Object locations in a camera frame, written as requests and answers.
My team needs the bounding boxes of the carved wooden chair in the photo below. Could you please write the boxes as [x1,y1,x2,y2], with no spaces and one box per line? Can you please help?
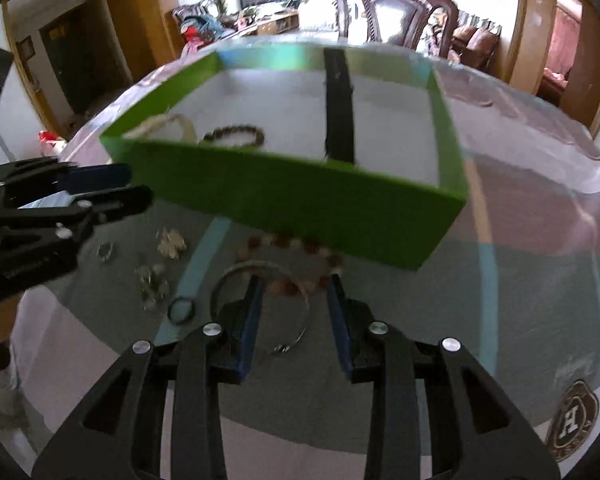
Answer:
[336,0,460,58]

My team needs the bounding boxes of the dark bead bracelet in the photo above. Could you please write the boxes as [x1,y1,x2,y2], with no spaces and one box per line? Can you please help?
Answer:
[201,123,266,149]

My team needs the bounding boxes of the green cardboard box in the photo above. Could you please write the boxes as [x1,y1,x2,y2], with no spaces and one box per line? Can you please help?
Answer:
[100,39,468,270]

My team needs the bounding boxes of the wooden tv cabinet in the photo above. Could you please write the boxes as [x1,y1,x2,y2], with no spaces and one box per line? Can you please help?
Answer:
[254,10,300,36]

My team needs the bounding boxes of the brown leather armchair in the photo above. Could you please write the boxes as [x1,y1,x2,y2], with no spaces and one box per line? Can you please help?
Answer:
[451,25,500,72]

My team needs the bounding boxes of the crystal flower brooch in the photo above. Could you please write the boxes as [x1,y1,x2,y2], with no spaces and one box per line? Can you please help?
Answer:
[135,263,171,312]

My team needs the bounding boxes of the silver bangle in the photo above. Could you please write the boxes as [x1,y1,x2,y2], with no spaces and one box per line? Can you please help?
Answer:
[209,260,311,356]

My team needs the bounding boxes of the small black ring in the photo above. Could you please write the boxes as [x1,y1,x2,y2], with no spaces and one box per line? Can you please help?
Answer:
[166,296,197,325]

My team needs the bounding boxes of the white wrist watch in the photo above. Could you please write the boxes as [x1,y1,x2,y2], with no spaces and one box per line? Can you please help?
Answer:
[121,113,198,144]

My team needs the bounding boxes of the patterned bed sheet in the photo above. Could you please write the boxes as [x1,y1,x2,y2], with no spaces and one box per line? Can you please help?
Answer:
[0,60,600,479]

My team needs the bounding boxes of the white flower brooch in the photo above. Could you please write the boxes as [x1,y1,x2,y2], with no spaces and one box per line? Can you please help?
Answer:
[157,229,187,260]

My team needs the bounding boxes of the black wrist watch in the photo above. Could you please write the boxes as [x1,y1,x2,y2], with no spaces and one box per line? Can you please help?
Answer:
[324,48,355,164]

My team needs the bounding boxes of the dark wooden door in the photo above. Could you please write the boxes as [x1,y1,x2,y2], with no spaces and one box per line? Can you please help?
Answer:
[40,4,102,114]

